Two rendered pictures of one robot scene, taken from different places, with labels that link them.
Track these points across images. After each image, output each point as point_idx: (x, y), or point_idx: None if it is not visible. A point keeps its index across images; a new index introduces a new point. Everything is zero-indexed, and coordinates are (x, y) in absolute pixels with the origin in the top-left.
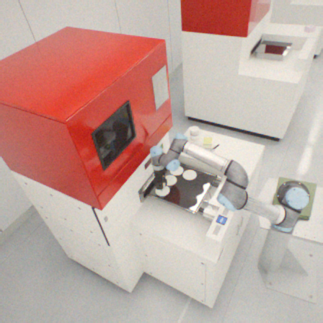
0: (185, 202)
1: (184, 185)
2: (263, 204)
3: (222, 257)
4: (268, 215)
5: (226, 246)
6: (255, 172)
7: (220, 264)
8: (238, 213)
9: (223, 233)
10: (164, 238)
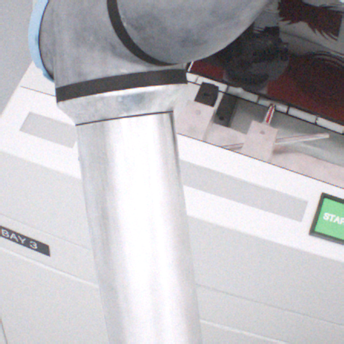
0: (239, 35)
1: (339, 34)
2: (134, 249)
3: (47, 285)
4: (105, 312)
5: (100, 303)
6: None
7: (30, 293)
8: (259, 309)
9: (28, 158)
10: None
